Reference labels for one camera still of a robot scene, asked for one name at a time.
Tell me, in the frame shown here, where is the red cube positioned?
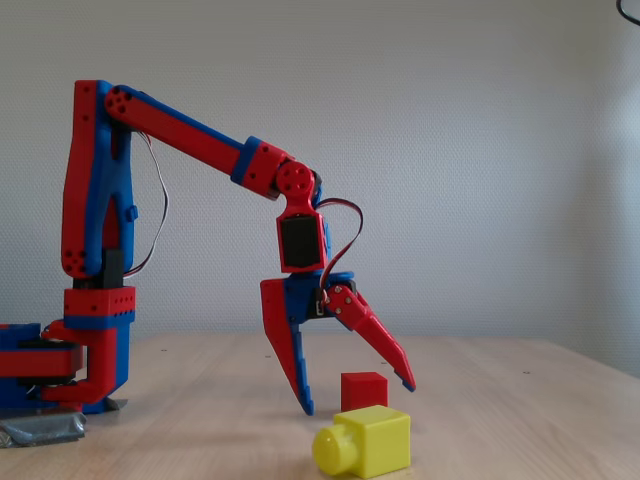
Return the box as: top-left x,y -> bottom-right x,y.
340,371 -> 389,413

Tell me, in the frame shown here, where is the blue and red robot base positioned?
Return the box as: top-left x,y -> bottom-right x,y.
0,322 -> 84,414

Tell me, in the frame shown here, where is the yellow toy block with knob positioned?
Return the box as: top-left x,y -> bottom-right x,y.
312,404 -> 412,479

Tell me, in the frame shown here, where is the gripper servo wire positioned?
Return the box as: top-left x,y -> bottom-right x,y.
317,197 -> 365,302

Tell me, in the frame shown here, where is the arm servo wire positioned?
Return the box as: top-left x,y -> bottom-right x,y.
123,130 -> 171,280

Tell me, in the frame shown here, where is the black hanging cable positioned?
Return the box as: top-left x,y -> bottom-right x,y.
616,0 -> 640,28

